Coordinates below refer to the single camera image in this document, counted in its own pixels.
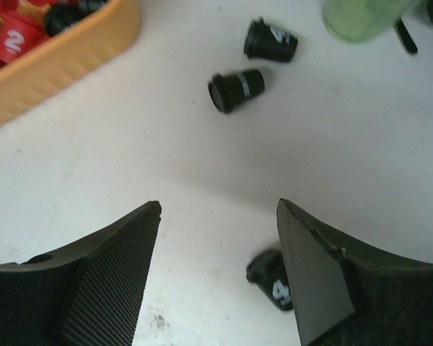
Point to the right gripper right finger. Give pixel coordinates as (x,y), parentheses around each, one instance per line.
(348,292)

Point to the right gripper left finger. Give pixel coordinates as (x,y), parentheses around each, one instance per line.
(88,292)

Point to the green glass cup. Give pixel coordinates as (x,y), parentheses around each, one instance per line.
(362,21)

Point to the black capsule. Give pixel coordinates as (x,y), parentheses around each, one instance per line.
(230,91)
(268,42)
(267,271)
(60,17)

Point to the orange storage basket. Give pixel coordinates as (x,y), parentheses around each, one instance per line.
(67,57)

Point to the black capsule top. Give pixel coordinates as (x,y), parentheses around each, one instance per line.
(268,42)

